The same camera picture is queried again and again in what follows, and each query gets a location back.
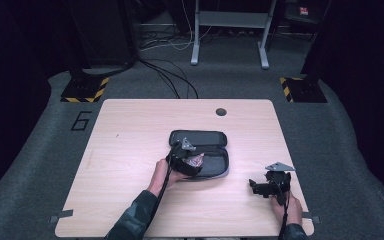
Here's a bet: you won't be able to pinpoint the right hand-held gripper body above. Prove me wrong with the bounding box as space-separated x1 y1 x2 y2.
253 161 296 207

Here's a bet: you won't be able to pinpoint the black cabinet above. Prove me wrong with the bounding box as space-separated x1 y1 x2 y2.
67 0 138 68

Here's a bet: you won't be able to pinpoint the right hand-held gripper cable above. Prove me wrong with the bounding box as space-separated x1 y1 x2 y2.
277 186 292 240

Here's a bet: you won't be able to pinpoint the person's left hand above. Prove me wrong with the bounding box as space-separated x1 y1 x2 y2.
146 158 189 198

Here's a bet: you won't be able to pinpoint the black hazard-striped stand base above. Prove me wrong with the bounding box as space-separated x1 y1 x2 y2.
279 63 328 104
60 59 110 104

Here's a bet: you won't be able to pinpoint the black zip pencil case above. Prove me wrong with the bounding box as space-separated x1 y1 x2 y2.
168 129 231 182

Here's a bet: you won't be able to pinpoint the white metal stand frame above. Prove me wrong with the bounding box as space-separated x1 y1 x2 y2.
190 0 279 70

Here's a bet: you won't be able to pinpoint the person's right hand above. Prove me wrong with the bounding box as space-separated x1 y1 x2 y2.
269 191 304 227

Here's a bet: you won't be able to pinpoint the white floor cable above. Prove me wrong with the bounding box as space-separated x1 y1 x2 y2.
139 0 214 52

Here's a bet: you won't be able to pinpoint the hand-held gripper cable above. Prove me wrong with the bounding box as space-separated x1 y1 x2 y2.
144 151 178 232
277 186 292 240

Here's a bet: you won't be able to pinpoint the left hand-held gripper cable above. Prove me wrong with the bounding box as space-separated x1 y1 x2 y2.
144 151 178 232

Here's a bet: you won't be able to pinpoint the black floor cables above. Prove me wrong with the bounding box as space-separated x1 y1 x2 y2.
136 29 200 100

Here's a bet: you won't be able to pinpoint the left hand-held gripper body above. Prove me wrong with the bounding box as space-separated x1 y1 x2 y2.
166 136 197 175

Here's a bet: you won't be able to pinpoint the dark box with red label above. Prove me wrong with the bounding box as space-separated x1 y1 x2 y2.
283 2 328 25

